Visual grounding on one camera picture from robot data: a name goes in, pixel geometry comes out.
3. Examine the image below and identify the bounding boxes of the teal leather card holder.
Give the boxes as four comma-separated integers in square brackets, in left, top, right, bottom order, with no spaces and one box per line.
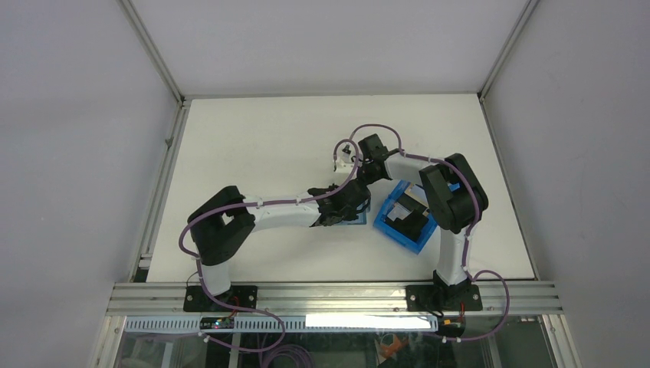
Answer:
[339,202,369,225]

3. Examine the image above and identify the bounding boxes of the blue plastic bin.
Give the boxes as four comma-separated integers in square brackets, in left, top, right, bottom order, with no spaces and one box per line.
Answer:
[373,180,438,255]

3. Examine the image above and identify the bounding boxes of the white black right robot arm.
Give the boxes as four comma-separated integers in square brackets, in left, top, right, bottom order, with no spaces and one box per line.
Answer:
[356,134,489,311]

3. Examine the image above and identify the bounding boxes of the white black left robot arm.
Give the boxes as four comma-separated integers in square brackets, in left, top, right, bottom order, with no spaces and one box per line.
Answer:
[179,179,371,311]

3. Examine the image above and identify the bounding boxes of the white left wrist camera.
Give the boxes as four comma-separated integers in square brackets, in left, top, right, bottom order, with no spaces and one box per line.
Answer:
[333,158,355,176]

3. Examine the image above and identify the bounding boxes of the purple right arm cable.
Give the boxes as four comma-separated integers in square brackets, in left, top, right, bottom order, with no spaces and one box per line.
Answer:
[350,123,511,342]

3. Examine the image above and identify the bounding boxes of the white slotted cable duct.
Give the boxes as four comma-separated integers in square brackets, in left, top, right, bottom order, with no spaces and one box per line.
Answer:
[124,314,438,334]

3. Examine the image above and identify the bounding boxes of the aluminium front mounting rail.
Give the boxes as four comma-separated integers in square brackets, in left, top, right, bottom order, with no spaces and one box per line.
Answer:
[106,281,565,317]

